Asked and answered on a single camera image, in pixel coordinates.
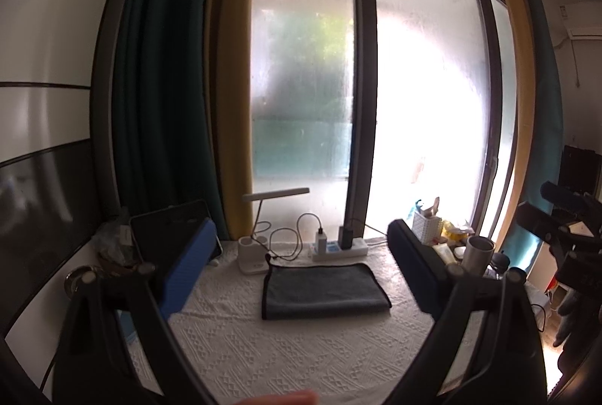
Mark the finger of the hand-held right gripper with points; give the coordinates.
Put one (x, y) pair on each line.
(538, 219)
(566, 197)

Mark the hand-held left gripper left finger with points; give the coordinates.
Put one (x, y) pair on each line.
(188, 266)

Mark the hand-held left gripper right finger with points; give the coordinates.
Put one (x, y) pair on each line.
(414, 266)

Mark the grey-blue towel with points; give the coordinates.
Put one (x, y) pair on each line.
(324, 290)

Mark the person's right hand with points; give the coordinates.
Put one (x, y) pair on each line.
(568, 315)

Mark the person's left hand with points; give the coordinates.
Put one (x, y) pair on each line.
(282, 399)

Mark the white cream tube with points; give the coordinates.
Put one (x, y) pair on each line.
(444, 252)

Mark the white pen holder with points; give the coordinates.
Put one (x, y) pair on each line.
(427, 228)

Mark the black tablet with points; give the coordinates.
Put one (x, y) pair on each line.
(162, 231)

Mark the yellow packet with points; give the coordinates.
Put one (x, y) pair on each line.
(456, 232)

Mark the steel tumbler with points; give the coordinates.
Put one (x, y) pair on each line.
(477, 254)

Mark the white power strip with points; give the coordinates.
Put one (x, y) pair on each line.
(350, 251)

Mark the white desk lamp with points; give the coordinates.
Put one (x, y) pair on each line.
(254, 254)

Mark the black charger plug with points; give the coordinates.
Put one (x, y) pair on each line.
(345, 238)

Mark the crumpled plastic bag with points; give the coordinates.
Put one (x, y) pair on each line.
(113, 240)

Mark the teal curtain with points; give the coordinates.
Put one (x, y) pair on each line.
(541, 113)
(160, 80)

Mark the white charger plug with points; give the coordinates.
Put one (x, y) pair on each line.
(321, 243)

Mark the metal bowl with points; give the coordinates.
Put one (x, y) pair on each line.
(75, 280)

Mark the yellow curtain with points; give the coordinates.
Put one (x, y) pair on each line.
(512, 71)
(230, 80)

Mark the white lace tablecloth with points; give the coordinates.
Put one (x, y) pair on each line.
(301, 353)

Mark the white air conditioner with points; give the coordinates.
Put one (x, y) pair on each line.
(583, 17)

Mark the dark window frame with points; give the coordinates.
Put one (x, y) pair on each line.
(363, 80)

